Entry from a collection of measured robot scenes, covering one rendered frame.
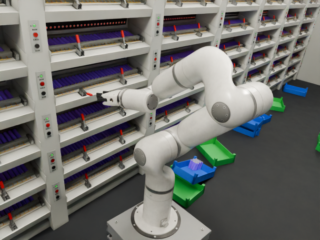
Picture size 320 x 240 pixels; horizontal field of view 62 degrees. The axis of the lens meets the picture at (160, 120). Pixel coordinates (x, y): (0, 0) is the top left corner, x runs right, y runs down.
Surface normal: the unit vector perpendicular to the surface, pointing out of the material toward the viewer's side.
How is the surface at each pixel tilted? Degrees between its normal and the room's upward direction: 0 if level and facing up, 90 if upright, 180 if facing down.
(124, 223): 3
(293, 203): 0
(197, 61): 76
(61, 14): 105
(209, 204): 0
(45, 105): 90
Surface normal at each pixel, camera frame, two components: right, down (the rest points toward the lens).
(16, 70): 0.69, 0.59
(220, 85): -0.69, -0.54
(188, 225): 0.09, -0.90
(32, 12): 0.74, 0.37
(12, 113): 0.27, -0.75
